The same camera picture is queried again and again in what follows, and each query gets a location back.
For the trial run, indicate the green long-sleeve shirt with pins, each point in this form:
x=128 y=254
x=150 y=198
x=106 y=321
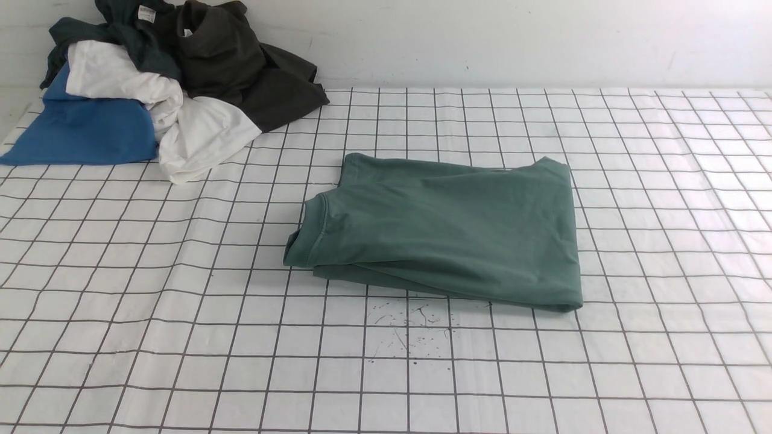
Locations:
x=499 y=235

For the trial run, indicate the white shirt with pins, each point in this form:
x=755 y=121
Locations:
x=194 y=134

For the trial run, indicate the dark olive shirt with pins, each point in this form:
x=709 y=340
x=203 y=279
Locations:
x=221 y=57

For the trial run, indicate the blue shirt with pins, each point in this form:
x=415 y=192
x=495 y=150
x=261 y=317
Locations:
x=76 y=130

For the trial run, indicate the white grid table cloth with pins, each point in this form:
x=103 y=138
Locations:
x=132 y=305

